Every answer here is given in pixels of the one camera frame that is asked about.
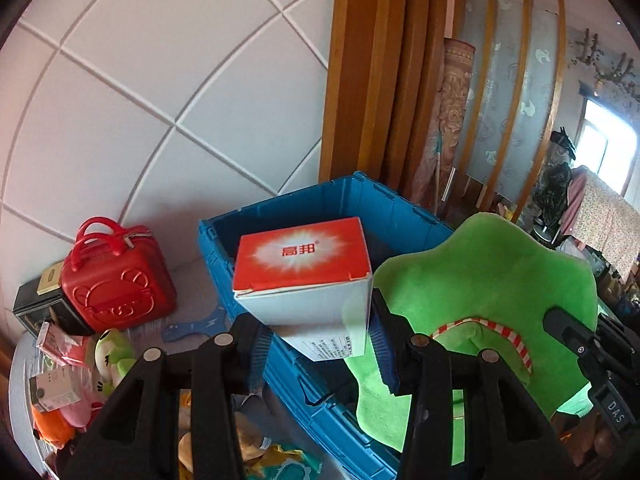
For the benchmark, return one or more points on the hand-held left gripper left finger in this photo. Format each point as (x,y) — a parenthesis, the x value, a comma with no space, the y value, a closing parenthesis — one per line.
(260,355)

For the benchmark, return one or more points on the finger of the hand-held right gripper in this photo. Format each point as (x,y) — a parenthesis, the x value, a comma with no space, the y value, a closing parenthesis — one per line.
(570,332)

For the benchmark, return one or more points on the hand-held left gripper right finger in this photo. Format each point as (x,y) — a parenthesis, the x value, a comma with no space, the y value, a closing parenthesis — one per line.
(384,357)

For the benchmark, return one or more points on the green plush frog hat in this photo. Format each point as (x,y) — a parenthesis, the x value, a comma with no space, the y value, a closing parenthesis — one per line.
(490,270)

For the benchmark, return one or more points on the red and white box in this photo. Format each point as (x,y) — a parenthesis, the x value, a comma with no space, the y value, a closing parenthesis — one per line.
(300,260)

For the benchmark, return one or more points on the blue plastic crate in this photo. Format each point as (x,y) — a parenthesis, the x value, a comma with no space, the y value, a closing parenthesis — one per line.
(320,200)

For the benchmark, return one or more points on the blue plastic boomerang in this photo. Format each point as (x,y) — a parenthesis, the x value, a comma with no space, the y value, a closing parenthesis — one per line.
(195,327)

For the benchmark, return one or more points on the brown bear plush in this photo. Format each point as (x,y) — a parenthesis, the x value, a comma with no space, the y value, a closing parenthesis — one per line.
(250,442)

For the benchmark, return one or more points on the floral cloth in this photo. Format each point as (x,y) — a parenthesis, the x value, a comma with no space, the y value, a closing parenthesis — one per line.
(607,220)

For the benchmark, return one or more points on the green white frog plush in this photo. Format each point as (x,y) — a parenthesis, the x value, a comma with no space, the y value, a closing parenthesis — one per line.
(112,360)

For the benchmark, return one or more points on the red bear suitcase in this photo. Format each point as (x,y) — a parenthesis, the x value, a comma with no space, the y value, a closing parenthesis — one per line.
(120,290)

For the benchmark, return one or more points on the pink plush toy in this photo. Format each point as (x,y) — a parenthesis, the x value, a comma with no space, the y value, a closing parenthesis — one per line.
(82,410)

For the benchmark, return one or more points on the pink clear packet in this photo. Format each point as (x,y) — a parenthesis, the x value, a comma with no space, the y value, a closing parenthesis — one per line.
(62,345)

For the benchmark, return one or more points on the white green-print box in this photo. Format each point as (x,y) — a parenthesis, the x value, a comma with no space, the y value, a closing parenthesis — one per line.
(55,390)

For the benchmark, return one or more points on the orange plush toy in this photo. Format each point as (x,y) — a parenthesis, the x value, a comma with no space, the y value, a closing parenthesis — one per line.
(52,427)

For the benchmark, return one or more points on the black gift box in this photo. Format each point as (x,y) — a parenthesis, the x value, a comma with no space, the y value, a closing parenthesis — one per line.
(35,302)

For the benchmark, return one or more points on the patterned rolled mat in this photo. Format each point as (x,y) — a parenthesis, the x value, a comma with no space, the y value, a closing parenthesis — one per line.
(450,110)

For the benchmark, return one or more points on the wooden partition screen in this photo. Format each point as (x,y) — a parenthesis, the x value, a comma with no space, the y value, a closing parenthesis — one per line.
(380,60)

